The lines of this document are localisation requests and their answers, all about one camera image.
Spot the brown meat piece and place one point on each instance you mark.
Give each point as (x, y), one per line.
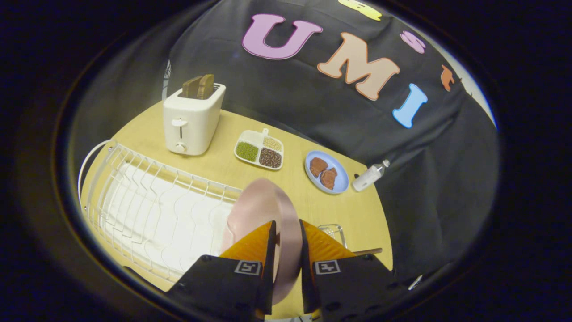
(318, 166)
(329, 178)

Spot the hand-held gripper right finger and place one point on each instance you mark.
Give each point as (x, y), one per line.
(306, 268)

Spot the black backdrop cloth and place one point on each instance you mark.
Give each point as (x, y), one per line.
(313, 112)

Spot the blue plate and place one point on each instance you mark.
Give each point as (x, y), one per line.
(342, 179)

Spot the brown bread slice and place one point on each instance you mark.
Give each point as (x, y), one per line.
(207, 86)
(192, 87)

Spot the pale beans pile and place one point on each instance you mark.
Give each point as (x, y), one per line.
(272, 143)

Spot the pink plate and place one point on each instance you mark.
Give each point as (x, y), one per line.
(263, 201)

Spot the white divided snack tray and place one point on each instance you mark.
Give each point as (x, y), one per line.
(260, 142)

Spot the white toaster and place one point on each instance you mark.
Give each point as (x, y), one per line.
(192, 125)

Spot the green beans pile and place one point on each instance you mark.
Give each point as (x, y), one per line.
(247, 151)

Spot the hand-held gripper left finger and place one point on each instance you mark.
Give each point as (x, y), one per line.
(268, 268)

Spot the white plastic bottle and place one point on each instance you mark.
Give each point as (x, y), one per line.
(366, 178)

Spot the dark red beans pile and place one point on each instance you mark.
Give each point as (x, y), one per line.
(271, 158)

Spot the white drain tray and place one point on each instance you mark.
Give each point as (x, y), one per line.
(147, 210)

